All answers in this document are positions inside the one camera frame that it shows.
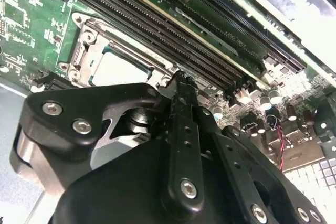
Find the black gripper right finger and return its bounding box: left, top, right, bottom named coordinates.
left=187, top=76, right=328, bottom=224

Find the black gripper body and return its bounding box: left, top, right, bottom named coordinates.
left=52, top=108, right=328, bottom=224

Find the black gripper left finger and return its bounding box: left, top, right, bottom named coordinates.
left=9, top=70, right=205, bottom=217

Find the CPU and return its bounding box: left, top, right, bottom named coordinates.
left=90, top=47, right=154, bottom=87

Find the metal socket cover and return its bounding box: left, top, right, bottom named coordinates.
left=78, top=20, right=179, bottom=88

